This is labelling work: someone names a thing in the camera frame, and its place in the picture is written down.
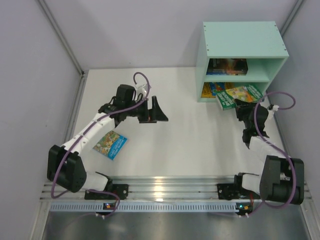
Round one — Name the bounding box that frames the green Treehouse book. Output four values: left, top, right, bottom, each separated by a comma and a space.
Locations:
215, 84, 263, 111

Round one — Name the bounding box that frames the yellow 130-Storey Treehouse book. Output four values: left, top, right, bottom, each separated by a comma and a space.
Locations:
200, 81, 236, 99

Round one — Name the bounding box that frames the blue Treehouse book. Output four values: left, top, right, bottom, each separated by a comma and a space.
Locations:
93, 130, 128, 161

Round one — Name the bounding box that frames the Three Days to See book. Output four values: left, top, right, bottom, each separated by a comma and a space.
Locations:
207, 58, 248, 73

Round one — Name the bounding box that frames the Animal Farm book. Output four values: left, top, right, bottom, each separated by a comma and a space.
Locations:
206, 72, 227, 76

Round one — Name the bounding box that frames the A Tale of Two Cities book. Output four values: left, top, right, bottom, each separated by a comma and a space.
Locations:
226, 70, 248, 76

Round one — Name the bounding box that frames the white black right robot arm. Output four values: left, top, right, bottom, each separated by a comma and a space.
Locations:
234, 99, 305, 205

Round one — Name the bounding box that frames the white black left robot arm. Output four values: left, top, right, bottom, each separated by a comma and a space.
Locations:
47, 84, 169, 193

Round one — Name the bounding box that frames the mint green shelf cabinet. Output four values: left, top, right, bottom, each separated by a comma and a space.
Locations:
195, 21, 289, 103

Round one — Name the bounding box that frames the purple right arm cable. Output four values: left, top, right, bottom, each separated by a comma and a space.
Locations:
237, 91, 298, 218

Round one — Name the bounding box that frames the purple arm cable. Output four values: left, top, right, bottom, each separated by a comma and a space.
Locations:
237, 91, 298, 218
50, 72, 152, 218

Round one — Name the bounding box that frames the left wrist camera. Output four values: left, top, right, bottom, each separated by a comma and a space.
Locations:
135, 84, 148, 96

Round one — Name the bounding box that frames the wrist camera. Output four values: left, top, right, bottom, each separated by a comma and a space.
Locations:
135, 84, 148, 96
268, 104, 279, 115

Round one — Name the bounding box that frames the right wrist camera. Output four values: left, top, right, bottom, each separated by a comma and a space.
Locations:
268, 104, 279, 115

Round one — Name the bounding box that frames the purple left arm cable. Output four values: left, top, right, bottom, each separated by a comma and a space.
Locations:
50, 72, 152, 218

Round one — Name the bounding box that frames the aluminium rail frame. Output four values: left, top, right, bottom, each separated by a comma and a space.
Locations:
37, 0, 313, 203

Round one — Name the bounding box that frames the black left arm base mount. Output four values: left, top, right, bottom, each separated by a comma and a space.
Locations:
84, 176, 129, 200

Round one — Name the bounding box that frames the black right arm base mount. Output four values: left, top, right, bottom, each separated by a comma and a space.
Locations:
217, 172, 250, 201

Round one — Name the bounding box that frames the grey slotted cable duct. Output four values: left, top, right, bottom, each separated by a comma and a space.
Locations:
50, 201, 253, 213

